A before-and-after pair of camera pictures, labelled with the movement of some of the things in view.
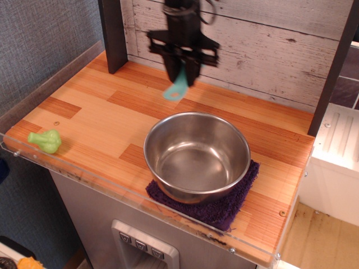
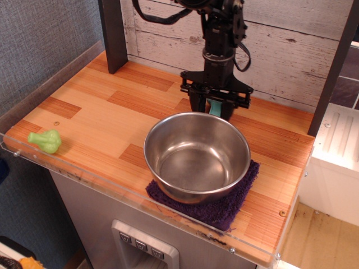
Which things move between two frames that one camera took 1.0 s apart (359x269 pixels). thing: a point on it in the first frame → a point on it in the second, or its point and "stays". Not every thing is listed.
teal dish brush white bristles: (178, 91) → (215, 107)
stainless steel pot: (194, 156) stays
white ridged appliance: (329, 182) stays
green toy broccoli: (49, 141) stays
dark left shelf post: (114, 35) stays
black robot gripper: (183, 37) → (217, 82)
